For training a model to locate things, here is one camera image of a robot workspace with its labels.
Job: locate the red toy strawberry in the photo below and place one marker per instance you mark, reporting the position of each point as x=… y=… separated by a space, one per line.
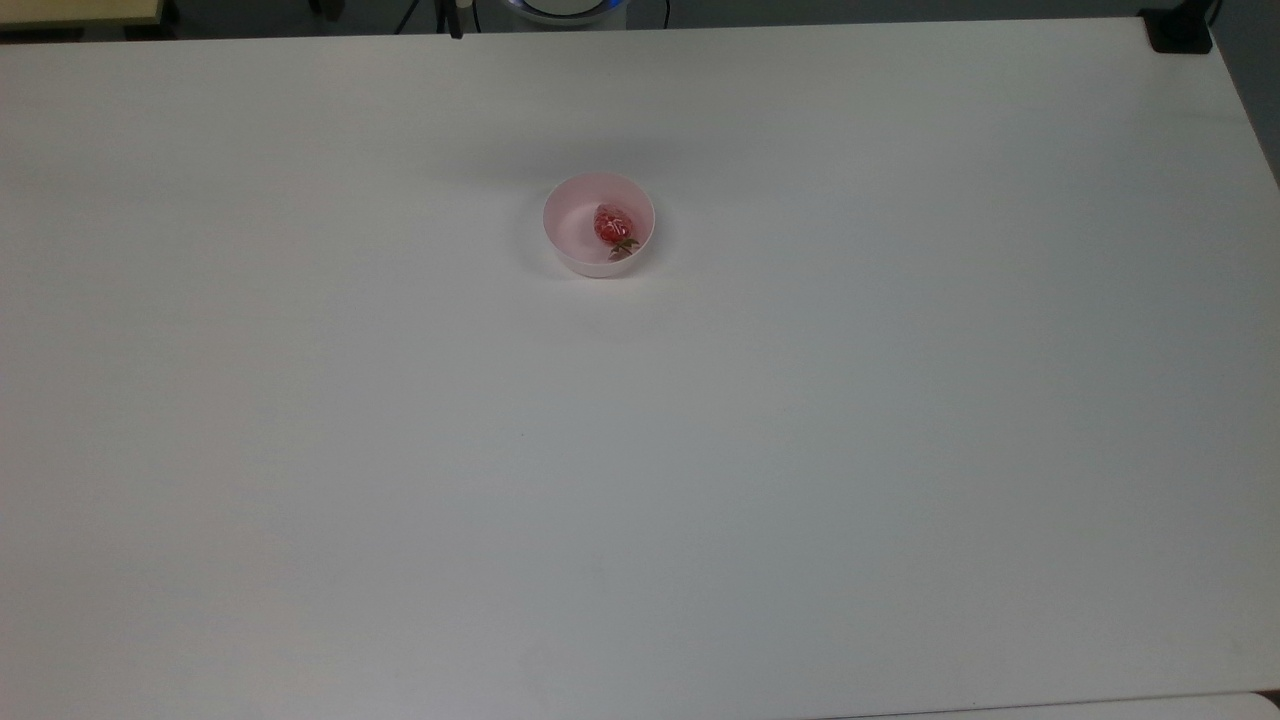
x=608 y=227

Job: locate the pink plastic bowl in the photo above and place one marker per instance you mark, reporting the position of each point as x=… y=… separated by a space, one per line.
x=572 y=222

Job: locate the black tripod leg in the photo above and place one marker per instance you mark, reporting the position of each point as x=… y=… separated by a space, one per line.
x=453 y=17

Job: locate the black table clamp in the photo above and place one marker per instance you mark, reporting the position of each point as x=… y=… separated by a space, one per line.
x=1178 y=32

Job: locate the beige wooden table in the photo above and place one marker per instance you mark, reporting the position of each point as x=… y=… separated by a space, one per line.
x=70 y=10

